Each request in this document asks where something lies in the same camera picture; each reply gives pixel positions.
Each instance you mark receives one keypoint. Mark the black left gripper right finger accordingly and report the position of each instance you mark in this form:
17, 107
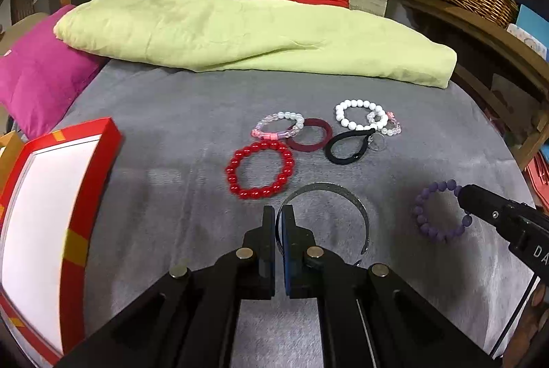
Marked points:
342, 293

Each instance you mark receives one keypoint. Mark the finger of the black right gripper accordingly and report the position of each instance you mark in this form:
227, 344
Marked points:
523, 227

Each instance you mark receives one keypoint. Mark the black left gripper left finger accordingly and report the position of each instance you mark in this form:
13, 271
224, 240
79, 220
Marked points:
210, 303

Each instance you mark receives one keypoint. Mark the silver metal bangle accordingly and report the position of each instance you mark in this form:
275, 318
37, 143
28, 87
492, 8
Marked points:
338, 219

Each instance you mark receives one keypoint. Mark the grey blanket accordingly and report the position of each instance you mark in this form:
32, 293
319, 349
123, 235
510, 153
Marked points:
204, 153

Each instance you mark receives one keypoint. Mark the wooden shelf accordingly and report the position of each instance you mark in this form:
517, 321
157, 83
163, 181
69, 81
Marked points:
497, 70

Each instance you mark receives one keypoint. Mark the red box lid tray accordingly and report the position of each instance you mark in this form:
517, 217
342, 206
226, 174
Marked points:
48, 210

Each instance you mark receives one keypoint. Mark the orange cardboard box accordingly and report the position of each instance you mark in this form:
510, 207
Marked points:
11, 146

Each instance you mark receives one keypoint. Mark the magenta pillow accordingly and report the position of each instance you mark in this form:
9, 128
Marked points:
42, 76

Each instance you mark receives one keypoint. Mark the light green folded blanket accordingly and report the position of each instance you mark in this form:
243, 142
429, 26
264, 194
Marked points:
272, 35

